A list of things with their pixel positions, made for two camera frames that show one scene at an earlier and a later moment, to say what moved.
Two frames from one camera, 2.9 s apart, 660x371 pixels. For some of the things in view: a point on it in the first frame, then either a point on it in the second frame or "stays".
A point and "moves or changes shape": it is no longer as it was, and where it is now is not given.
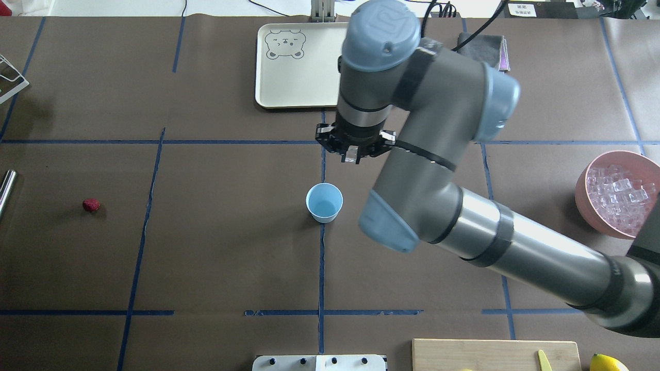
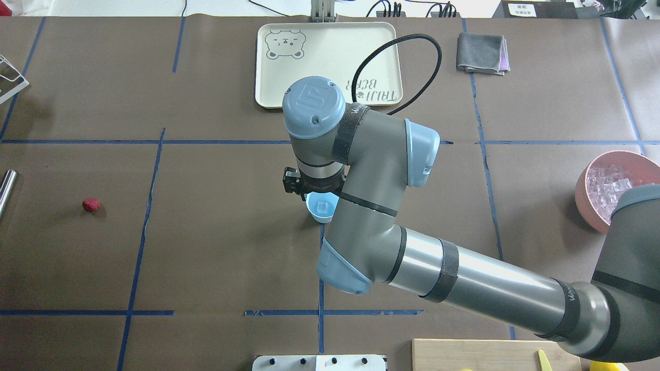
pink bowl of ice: (616, 190) stays
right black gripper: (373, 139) → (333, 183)
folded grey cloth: (492, 50) stays
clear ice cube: (351, 153) moves or changes shape
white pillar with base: (319, 363) stays
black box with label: (540, 10) stays
